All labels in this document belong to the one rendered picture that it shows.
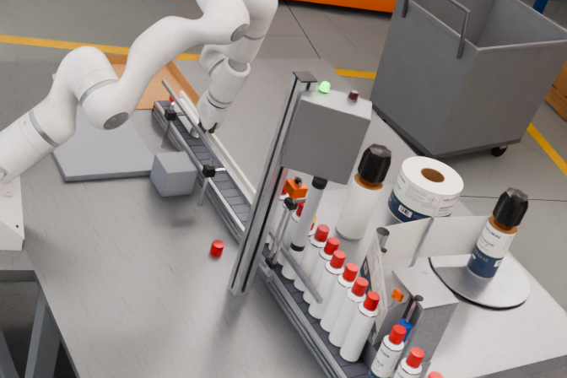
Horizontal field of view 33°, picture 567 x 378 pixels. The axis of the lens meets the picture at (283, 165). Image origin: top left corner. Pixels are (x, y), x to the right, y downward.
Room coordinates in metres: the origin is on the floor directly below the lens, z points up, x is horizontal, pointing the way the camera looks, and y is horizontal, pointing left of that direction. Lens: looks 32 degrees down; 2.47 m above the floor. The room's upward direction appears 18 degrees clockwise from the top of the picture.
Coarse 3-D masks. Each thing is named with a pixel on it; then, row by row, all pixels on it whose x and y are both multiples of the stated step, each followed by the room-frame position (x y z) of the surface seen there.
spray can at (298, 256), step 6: (312, 228) 2.04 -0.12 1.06; (312, 234) 2.03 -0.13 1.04; (306, 240) 2.02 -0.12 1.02; (294, 252) 2.02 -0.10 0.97; (300, 252) 2.02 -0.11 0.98; (294, 258) 2.02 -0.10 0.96; (300, 258) 2.03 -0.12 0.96; (288, 264) 2.03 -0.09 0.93; (282, 270) 2.04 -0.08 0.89; (288, 270) 2.02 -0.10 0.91; (288, 276) 2.02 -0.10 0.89; (294, 276) 2.03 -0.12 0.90
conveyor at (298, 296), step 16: (176, 128) 2.60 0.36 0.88; (192, 144) 2.53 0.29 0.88; (208, 160) 2.47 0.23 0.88; (224, 176) 2.41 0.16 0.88; (224, 192) 2.33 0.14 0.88; (240, 208) 2.28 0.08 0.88; (288, 288) 1.99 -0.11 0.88; (304, 304) 1.95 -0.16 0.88; (320, 336) 1.84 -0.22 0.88; (336, 352) 1.81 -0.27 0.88; (352, 368) 1.77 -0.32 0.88; (368, 368) 1.79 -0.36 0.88
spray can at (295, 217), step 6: (300, 204) 2.09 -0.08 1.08; (300, 210) 2.08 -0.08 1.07; (294, 216) 2.08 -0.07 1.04; (294, 222) 2.07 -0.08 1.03; (288, 228) 2.08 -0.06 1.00; (294, 228) 2.07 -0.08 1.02; (288, 234) 2.08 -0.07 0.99; (288, 240) 2.07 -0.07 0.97; (288, 246) 2.07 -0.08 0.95; (282, 258) 2.07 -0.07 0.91; (282, 264) 2.07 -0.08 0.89
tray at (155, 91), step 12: (120, 60) 2.97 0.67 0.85; (120, 72) 2.92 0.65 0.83; (168, 72) 3.02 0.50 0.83; (180, 72) 2.99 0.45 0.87; (156, 84) 2.91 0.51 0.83; (180, 84) 2.96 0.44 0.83; (144, 96) 2.81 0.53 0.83; (156, 96) 2.83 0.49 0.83; (168, 96) 2.85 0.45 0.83; (192, 96) 2.89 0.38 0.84; (144, 108) 2.73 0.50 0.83
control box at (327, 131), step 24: (312, 96) 1.94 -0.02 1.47; (336, 96) 1.98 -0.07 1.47; (312, 120) 1.91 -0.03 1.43; (336, 120) 1.92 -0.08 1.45; (360, 120) 1.92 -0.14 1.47; (288, 144) 1.91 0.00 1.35; (312, 144) 1.91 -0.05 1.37; (336, 144) 1.92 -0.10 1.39; (360, 144) 1.92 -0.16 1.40; (288, 168) 1.91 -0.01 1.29; (312, 168) 1.91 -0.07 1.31; (336, 168) 1.92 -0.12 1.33
